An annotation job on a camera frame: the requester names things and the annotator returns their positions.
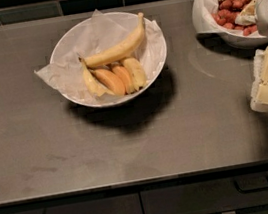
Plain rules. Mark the red strawberries pile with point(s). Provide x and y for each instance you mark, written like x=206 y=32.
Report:
x=226 y=13

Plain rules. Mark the short yellow banana right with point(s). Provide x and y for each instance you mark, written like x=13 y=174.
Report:
x=136 y=72

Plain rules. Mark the orange fruit wedge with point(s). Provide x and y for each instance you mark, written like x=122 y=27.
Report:
x=125 y=76
x=110 y=80

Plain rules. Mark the white bowl with strawberries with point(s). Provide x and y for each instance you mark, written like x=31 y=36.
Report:
x=204 y=23

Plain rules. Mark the pale lemon piece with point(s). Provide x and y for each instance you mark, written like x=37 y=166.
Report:
x=247 y=15

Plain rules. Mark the orange fruit wedge left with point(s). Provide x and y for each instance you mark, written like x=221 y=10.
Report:
x=110 y=80

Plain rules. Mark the long yellow banana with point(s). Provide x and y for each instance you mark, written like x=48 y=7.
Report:
x=121 y=50

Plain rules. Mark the right black drawer handle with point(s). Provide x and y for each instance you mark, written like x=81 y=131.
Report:
x=251 y=184

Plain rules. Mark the small yellow banana left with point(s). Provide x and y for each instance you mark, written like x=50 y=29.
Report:
x=94 y=87

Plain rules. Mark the white paper bowl liner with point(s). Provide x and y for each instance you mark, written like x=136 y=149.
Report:
x=64 y=72

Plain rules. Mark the orange fruit wedge right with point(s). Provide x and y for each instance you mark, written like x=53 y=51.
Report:
x=125 y=76

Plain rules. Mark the white bowl with fruit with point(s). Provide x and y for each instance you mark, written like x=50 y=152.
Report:
x=63 y=46

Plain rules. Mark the right dark drawer front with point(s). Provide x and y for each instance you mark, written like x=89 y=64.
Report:
x=201 y=198

